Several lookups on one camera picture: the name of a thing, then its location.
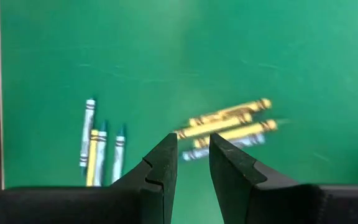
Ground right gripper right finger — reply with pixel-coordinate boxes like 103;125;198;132
209;133;358;224

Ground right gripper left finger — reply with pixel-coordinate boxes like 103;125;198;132
0;133;178;224

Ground blue crayon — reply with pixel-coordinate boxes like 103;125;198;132
111;124;127;184
78;98;96;169
93;120;109;187
181;133;266;162

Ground yellow crayon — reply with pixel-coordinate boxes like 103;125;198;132
188;98;272;127
85;129;99;187
193;119;279;149
174;113;254;140

